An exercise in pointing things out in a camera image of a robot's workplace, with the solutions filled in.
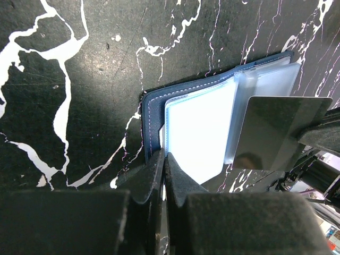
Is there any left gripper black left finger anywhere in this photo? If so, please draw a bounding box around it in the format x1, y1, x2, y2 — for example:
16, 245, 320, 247
1, 150, 164, 254

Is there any dark mirror-finish card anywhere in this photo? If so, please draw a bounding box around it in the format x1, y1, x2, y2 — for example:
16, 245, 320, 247
233, 96, 333, 172

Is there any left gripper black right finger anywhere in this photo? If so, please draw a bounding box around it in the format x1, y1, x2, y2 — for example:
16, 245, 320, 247
164, 154, 331, 254

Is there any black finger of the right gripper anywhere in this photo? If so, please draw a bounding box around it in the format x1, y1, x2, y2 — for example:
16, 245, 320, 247
320, 107, 340, 128
298, 125, 339, 157

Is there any blue card holder wallet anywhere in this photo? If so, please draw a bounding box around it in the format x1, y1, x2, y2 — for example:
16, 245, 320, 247
141, 51, 300, 184

